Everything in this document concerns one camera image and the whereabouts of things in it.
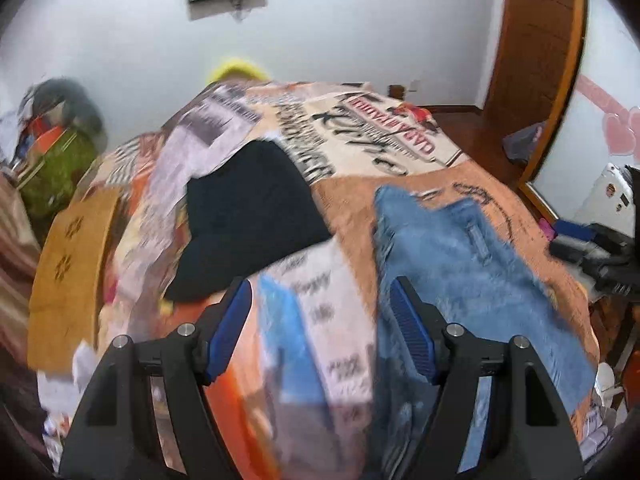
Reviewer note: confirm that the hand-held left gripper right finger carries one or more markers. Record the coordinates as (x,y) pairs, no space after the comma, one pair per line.
(411,330)

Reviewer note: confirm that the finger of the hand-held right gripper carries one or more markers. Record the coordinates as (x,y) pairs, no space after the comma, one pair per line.
(575,230)
(570,250)

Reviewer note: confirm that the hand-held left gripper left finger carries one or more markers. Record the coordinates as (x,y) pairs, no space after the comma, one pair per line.
(227,330)

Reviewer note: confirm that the blue denim pants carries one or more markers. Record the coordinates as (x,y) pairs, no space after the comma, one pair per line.
(465,270)

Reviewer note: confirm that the white appliance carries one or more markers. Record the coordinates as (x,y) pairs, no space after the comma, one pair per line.
(605,195)

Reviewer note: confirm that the grey purple cloth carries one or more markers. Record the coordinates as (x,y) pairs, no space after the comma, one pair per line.
(525,142)

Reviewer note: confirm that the black garment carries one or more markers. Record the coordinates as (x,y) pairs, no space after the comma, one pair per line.
(250,210)

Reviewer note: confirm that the white round object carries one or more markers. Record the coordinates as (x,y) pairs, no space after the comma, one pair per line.
(606,379)

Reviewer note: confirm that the wooden door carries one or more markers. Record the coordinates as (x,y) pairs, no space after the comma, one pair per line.
(537,60)

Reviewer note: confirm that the printed blanket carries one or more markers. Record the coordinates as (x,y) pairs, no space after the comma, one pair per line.
(350,125)

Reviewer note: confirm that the striped cloth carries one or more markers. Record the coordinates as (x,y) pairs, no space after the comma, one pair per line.
(15,260)

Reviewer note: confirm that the green bag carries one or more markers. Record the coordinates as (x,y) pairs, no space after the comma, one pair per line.
(62,170)

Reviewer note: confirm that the yellow object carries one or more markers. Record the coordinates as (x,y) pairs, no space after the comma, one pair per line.
(235,70)

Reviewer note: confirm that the dark bag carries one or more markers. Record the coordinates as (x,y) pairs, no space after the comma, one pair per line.
(67,97)

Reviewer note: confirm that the pink heart wall decoration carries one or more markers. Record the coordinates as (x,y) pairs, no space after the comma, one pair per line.
(620,130)

